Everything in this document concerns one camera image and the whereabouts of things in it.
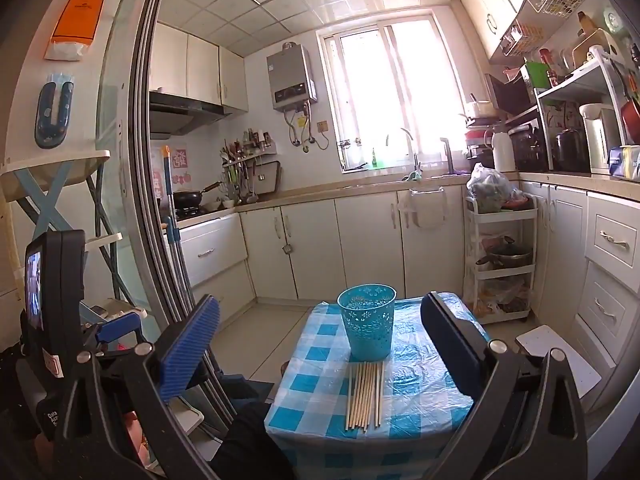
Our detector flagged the black range hood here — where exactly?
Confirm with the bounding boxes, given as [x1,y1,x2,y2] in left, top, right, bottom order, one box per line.
[149,91,231,138]

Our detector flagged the blue checkered tablecloth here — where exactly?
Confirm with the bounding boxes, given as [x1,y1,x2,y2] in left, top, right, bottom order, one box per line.
[263,297,493,480]

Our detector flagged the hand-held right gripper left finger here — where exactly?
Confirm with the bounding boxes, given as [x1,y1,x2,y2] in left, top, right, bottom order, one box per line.
[52,294,222,480]

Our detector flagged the steel pot with lid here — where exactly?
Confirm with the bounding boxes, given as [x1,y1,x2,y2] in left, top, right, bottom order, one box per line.
[477,240,533,271]

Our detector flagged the white hanging door bin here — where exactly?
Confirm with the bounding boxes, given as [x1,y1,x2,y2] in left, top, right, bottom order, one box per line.
[397,187,448,231]

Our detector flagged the pale green wall clock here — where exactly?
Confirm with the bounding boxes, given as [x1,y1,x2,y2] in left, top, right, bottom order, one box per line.
[602,7,626,36]

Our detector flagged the black wok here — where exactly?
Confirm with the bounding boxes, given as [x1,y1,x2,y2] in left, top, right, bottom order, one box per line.
[172,181,223,209]

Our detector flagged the white lidded storage box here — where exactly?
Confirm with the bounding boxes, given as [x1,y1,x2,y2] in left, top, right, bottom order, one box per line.
[170,400,206,436]

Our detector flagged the grey gas water heater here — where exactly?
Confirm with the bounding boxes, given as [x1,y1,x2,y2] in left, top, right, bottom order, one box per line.
[266,42,318,111]

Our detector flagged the wooden cutting board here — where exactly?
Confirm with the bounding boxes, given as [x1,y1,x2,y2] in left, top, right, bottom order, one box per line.
[572,27,611,68]

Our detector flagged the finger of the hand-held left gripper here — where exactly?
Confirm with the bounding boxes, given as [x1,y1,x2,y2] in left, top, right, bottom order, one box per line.
[97,311,146,358]

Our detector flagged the white and blue shelf unit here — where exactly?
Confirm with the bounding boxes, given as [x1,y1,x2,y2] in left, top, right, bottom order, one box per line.
[0,149,148,321]

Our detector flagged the person's leg in dark pants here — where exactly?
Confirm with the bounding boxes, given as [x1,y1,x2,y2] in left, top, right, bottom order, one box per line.
[210,350,286,480]

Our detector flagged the white electric water boiler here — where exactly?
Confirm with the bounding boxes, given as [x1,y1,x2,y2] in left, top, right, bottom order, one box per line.
[579,103,623,176]

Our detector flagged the blue handled mop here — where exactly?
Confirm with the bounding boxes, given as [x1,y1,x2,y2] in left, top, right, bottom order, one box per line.
[159,145,238,428]

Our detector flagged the white upper cabinets beside hood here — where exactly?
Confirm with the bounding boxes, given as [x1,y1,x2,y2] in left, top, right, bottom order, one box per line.
[149,21,250,113]

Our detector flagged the red wall stickers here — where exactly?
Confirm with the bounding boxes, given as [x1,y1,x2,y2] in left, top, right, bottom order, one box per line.
[152,147,193,201]

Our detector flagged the black microwave oven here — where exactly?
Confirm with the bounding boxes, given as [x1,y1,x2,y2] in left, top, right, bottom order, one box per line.
[486,67,538,116]

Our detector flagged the orange paper bag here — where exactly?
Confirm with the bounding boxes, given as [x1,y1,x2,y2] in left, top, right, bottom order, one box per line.
[44,0,108,62]

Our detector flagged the blue food packet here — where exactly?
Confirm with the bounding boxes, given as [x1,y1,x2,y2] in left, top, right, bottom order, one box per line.
[607,145,640,181]

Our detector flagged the white rolling cart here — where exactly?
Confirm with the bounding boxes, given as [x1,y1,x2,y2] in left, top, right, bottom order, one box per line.
[465,192,538,323]

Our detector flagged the group of wooden chopsticks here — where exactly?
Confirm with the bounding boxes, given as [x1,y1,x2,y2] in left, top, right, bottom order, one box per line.
[344,360,386,432]

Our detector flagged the small hanging wire basket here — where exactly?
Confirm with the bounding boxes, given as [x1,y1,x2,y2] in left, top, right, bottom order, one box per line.
[500,22,543,57]

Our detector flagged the green cutting board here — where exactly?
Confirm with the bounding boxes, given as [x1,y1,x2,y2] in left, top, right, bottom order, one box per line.
[524,60,551,90]

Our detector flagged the straight dark faucet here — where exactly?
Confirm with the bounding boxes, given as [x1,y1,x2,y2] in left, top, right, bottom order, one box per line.
[440,137,456,176]

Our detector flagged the white thermos jug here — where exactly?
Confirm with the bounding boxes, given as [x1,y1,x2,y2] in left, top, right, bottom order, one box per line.
[491,129,517,173]

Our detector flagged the white upper cabinets above rack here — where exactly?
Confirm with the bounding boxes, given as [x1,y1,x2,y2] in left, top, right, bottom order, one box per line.
[460,0,548,63]

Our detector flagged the kitchen window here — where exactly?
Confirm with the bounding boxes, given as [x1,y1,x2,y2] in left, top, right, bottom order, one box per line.
[317,12,468,173]

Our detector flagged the curved sink faucet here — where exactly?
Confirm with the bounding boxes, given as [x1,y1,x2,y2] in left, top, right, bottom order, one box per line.
[400,127,423,181]

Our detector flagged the blue hanging slippers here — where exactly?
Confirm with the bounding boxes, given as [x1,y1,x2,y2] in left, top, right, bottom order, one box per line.
[34,74,76,150]

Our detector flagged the white step stool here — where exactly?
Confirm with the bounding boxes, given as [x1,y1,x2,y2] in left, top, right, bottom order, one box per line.
[515,325,603,396]

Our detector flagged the hanging metal tray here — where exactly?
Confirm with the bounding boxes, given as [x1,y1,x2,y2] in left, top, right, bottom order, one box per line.
[252,160,282,196]

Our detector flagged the white enamel pot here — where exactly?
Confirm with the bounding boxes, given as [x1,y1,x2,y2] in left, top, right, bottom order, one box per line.
[465,100,501,120]

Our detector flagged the white lower kitchen cabinets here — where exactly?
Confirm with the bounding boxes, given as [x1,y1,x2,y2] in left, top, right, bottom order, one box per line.
[162,172,640,376]

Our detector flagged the red frying pan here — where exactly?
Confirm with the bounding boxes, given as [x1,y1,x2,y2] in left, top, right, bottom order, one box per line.
[620,97,640,143]

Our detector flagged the plastic bag of vegetables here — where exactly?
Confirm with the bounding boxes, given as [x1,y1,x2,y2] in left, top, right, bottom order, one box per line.
[467,162,526,213]

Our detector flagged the white counter shelf rack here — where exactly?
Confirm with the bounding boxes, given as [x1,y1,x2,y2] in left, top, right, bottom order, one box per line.
[532,45,631,173]

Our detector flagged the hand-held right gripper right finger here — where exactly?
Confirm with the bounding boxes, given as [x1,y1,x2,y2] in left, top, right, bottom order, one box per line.
[421,291,588,480]

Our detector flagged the blue plastic perforated basket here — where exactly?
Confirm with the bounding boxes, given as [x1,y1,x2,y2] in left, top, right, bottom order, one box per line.
[336,284,397,362]

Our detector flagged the wall utensil rack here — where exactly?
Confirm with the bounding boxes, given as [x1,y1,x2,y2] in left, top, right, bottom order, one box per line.
[220,130,278,206]

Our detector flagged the sliding glass door frame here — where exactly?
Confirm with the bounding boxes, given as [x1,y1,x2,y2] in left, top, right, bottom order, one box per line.
[97,0,238,426]

